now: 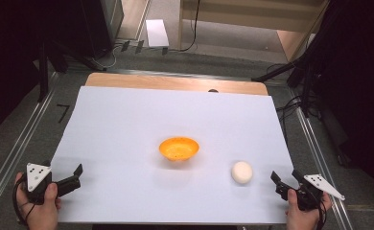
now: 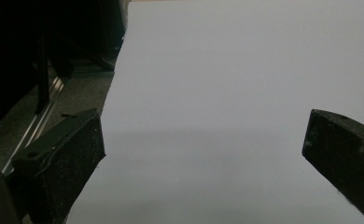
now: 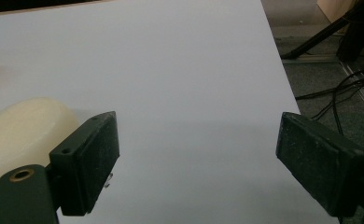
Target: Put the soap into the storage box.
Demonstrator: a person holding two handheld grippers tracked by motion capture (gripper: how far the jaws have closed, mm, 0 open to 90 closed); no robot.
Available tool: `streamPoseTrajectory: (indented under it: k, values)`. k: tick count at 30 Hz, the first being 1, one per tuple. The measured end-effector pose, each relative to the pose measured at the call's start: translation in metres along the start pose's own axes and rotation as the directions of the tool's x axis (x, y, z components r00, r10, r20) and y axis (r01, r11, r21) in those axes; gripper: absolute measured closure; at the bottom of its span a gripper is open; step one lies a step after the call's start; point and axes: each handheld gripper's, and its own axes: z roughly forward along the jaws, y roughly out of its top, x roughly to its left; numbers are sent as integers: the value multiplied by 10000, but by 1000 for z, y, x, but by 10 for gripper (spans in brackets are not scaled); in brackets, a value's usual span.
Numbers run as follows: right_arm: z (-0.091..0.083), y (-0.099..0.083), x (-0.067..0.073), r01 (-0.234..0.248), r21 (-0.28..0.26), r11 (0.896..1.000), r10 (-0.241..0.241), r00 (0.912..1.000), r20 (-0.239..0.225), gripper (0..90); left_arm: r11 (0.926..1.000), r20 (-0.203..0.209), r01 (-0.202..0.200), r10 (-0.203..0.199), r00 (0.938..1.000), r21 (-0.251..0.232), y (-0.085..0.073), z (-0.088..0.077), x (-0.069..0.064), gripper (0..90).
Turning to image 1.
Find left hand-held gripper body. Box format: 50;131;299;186
21;161;60;206

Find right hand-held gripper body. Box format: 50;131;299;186
295;173;347;212

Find white round bun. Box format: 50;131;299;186
230;160;254;185

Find orange bowl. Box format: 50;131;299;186
158;136;200;162

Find person's right hand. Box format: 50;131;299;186
285;188;334;230

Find person's left hand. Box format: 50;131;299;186
14;172;62;230

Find white paper sheet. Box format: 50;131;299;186
49;84;300;225

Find black metal stand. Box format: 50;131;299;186
35;37;108;104
251;0;352;119

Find wooden table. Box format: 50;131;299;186
84;72;269;97

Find dark cabinet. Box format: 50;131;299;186
79;0;126;59

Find white flat box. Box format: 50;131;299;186
145;18;171;49

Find light wooden shelf unit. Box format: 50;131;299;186
177;0;332;62

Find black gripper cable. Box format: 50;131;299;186
12;178;37;226
315;197;329;230

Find metal floor rail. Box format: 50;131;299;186
104;67;254;81
0;71;60;219
288;88;355;230

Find black floor cables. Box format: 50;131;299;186
275;95;305;137

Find white floor cable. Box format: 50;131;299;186
91;40;127;70

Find black hanging cable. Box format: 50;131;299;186
178;0;202;53

